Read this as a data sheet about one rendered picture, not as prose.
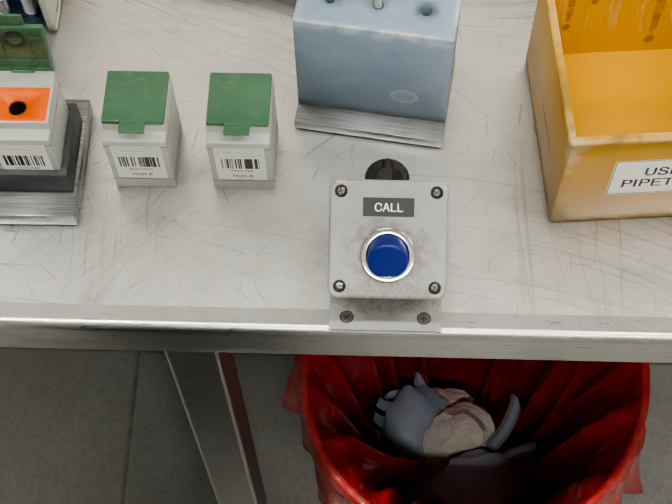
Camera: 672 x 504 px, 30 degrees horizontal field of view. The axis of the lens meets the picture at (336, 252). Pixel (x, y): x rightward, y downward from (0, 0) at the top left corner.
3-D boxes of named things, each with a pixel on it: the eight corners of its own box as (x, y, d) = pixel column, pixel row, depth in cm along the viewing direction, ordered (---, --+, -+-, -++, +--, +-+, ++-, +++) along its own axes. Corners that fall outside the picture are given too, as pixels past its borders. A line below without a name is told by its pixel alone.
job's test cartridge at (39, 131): (5, 186, 82) (-21, 133, 76) (16, 124, 84) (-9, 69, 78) (67, 186, 81) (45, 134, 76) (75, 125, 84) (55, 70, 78)
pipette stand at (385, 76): (294, 129, 85) (287, 40, 76) (313, 46, 88) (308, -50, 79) (441, 149, 84) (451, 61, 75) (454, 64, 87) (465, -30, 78)
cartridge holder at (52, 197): (-5, 225, 82) (-19, 198, 79) (15, 109, 86) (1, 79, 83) (78, 226, 82) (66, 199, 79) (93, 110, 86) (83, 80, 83)
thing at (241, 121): (214, 188, 83) (203, 133, 77) (219, 128, 85) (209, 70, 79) (275, 189, 83) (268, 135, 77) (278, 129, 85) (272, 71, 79)
